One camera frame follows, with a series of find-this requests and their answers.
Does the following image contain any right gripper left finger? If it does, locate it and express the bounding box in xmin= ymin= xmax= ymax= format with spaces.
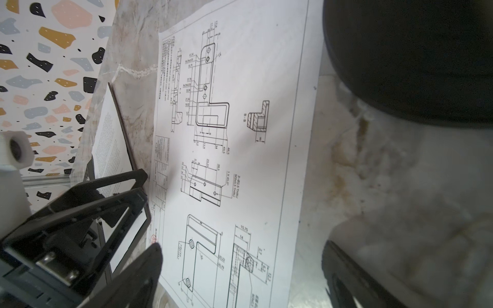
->
xmin=83 ymin=243 xmax=163 ymax=307

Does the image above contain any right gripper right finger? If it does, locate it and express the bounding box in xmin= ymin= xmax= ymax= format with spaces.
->
xmin=321 ymin=240 xmax=405 ymax=307

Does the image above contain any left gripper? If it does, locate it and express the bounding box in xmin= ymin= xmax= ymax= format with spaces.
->
xmin=1 ymin=169 xmax=148 ymax=307

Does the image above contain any paper with printed text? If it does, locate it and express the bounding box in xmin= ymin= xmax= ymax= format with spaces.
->
xmin=91 ymin=85 xmax=149 ymax=273

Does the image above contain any paper with technical drawings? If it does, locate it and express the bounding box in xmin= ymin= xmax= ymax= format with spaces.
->
xmin=148 ymin=1 xmax=323 ymax=307

